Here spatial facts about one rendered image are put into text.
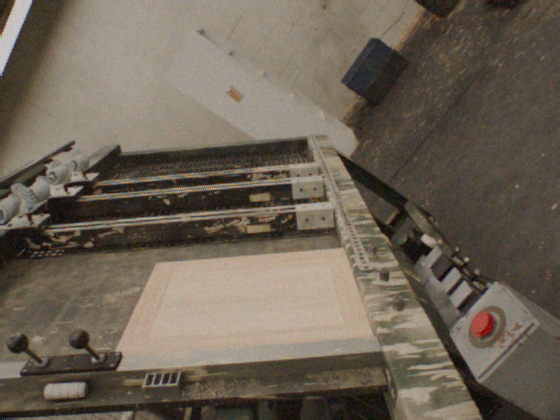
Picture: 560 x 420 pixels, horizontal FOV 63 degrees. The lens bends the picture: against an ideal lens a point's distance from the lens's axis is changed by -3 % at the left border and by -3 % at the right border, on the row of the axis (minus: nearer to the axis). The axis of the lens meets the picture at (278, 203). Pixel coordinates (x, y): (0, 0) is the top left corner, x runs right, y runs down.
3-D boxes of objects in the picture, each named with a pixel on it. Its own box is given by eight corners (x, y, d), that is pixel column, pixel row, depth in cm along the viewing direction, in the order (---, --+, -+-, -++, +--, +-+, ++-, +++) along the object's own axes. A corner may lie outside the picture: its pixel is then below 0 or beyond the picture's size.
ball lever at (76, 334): (109, 370, 93) (83, 343, 83) (90, 371, 93) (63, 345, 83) (112, 352, 95) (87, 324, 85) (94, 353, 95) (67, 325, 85)
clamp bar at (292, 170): (319, 182, 204) (316, 129, 196) (55, 205, 205) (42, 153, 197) (317, 176, 214) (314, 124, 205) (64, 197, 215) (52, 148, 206)
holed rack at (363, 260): (373, 271, 118) (373, 269, 118) (361, 272, 118) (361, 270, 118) (313, 135, 273) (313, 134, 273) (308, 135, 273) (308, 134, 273)
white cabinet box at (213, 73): (359, 144, 491) (192, 30, 448) (326, 186, 511) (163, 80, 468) (351, 129, 547) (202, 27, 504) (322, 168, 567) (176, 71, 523)
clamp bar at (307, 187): (324, 198, 185) (321, 139, 177) (34, 222, 186) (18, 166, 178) (321, 190, 195) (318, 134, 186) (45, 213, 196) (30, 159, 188)
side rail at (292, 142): (308, 157, 269) (307, 138, 266) (121, 173, 270) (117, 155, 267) (307, 154, 277) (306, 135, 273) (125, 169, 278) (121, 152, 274)
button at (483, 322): (505, 327, 64) (495, 320, 64) (486, 347, 65) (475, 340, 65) (493, 311, 68) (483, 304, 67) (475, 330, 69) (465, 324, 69)
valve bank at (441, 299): (572, 350, 92) (489, 295, 87) (523, 396, 96) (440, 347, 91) (473, 245, 139) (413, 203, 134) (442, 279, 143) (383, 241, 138)
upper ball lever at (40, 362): (52, 374, 93) (19, 348, 83) (34, 375, 93) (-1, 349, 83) (56, 356, 95) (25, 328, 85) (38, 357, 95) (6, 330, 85)
